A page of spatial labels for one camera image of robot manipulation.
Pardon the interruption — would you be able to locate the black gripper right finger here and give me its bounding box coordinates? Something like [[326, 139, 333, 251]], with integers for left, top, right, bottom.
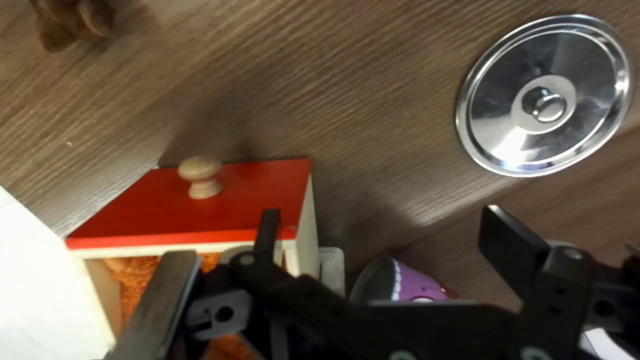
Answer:
[[478, 205, 550, 311]]

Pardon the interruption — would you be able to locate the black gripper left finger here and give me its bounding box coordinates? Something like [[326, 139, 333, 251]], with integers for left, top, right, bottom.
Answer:
[[254, 209, 279, 266]]

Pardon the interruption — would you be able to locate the wooden box with slot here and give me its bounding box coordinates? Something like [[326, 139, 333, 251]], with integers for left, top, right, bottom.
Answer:
[[0, 189, 114, 360]]

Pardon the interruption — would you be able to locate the round steel pot lid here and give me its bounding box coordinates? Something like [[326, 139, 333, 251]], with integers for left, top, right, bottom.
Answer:
[[453, 15, 633, 178]]

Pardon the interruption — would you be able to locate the pink purple snack packet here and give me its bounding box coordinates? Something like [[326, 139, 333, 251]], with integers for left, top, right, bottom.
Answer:
[[349, 256, 455, 304]]

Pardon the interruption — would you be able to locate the brown white plush toy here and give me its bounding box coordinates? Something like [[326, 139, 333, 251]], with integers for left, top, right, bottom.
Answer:
[[29, 0, 115, 52]]

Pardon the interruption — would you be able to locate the red wooden drawer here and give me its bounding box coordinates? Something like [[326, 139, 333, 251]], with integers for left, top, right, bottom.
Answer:
[[65, 158, 320, 360]]

